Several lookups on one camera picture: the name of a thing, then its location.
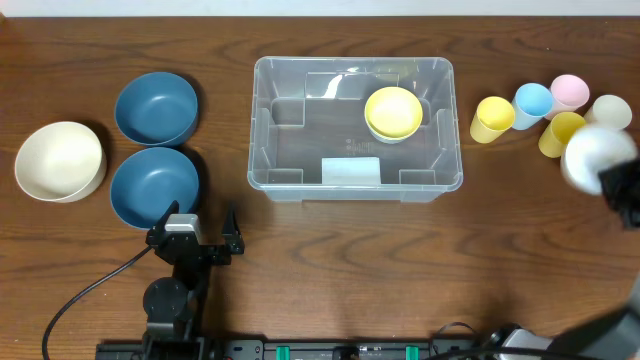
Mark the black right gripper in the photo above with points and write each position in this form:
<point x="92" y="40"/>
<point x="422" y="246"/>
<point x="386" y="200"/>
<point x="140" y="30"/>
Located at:
<point x="618" y="187"/>

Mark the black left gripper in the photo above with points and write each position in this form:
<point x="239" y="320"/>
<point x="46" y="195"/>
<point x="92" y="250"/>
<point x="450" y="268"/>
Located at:
<point x="206" y="249"/>

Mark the white small bowl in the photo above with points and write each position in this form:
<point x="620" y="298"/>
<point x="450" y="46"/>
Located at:
<point x="591" y="150"/>

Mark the yellow plastic cup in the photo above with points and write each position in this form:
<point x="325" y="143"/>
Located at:
<point x="494" y="116"/>
<point x="558" y="133"/>

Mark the pale grey small bowl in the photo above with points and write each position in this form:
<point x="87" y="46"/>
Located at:
<point x="391" y="139"/>

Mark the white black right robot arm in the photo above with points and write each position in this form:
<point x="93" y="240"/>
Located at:
<point x="614" y="335"/>

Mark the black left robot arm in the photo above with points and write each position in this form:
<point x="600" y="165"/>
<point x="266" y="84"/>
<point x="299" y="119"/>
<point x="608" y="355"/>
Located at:
<point x="175" y="305"/>

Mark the blue bowl near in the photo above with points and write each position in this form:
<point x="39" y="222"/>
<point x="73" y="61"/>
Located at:
<point x="149" y="181"/>

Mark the blue bowl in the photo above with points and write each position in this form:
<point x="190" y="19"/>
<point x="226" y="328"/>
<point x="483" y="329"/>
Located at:
<point x="149" y="181"/>
<point x="157" y="109"/>

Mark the cream plastic cup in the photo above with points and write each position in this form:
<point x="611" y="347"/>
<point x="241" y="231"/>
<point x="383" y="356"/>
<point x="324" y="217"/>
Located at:
<point x="611" y="111"/>

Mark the pink plastic cup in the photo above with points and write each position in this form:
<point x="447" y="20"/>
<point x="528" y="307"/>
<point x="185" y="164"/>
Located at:
<point x="569" y="92"/>

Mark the light blue plastic cup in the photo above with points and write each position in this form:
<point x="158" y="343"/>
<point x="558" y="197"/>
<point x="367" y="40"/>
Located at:
<point x="532" y="102"/>

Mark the blue bowl far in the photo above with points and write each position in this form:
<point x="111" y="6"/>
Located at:
<point x="157" y="109"/>

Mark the cream large bowl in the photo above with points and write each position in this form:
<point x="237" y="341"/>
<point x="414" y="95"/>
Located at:
<point x="61" y="162"/>

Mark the clear plastic storage bin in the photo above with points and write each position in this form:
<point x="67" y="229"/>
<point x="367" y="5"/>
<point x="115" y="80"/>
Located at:
<point x="309" y="139"/>

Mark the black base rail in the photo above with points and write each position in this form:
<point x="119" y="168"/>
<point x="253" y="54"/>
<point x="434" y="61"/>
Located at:
<point x="310" y="351"/>

